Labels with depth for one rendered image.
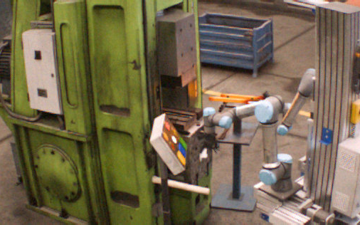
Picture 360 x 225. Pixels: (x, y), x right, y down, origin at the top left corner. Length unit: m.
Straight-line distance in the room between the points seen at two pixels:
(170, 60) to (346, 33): 1.40
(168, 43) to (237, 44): 4.04
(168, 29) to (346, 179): 1.60
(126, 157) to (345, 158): 1.72
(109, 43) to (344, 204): 1.95
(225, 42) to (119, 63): 4.18
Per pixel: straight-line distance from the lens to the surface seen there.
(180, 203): 4.33
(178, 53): 3.77
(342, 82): 3.10
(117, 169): 4.17
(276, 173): 3.27
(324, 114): 3.23
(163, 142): 3.36
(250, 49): 7.66
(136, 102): 3.73
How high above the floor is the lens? 2.66
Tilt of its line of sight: 24 degrees down
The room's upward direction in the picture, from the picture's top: 3 degrees counter-clockwise
